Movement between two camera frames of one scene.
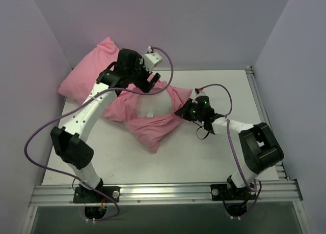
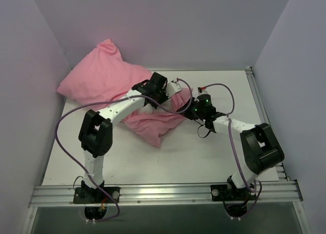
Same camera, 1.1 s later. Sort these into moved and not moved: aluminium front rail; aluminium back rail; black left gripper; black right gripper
Moved: black left gripper
Not moved: black right gripper; aluminium back rail; aluminium front rail
